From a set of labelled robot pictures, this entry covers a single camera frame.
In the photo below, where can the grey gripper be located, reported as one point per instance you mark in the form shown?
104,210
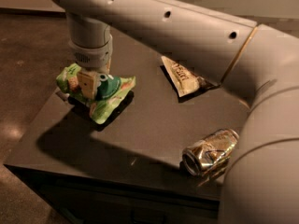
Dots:
91,57

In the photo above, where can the green rice chip bag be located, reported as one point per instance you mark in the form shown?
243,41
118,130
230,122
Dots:
111,91

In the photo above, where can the silver soda can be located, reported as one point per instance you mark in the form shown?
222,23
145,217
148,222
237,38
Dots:
208,155

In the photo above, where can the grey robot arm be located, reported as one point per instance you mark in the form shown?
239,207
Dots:
256,63

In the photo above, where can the brown and cream snack bag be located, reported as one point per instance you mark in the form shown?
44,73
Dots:
186,81

